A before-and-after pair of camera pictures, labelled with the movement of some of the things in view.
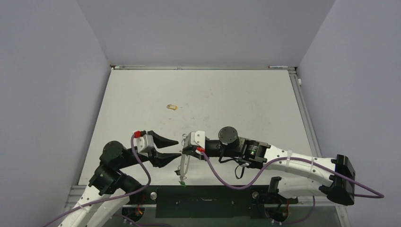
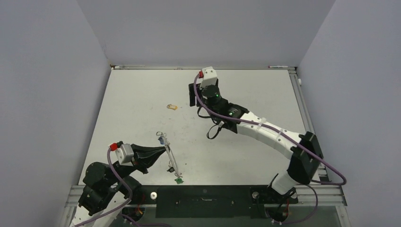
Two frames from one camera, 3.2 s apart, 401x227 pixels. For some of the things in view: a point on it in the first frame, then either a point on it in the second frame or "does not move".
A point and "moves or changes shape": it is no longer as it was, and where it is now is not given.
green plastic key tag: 183,183 moves or changes shape
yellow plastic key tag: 169,106 does not move
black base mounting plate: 205,202 does not move
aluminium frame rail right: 295,82 does not move
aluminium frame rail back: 188,67 does not move
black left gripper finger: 161,142 → 143,152
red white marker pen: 277,66 does not move
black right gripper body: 201,156 → 193,94
